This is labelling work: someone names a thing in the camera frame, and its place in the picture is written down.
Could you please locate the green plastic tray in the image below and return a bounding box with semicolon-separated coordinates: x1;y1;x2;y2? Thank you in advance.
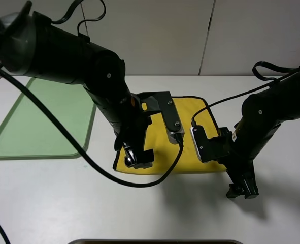
0;78;96;160

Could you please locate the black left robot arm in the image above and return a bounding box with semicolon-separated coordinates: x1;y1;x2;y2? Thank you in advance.
0;1;154;169

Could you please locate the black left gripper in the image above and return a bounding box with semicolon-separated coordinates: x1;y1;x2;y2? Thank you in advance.
113;108;154;169

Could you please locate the yellow towel with black trim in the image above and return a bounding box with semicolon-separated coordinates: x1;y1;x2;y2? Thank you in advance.
113;96;226;175

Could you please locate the black camera cable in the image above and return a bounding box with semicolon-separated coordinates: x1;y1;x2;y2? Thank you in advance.
191;60;300;127
0;62;185;244

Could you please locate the black right camera cable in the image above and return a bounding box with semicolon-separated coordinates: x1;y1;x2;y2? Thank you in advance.
191;60;300;127

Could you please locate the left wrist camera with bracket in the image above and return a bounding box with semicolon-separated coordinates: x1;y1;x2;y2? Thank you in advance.
137;91;185;145

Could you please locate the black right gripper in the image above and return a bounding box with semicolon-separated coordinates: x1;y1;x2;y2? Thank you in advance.
224;154;259;199

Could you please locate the black left camera cable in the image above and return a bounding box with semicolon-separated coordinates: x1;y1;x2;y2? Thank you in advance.
0;62;185;244

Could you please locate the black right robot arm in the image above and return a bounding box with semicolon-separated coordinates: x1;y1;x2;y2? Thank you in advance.
225;61;300;199

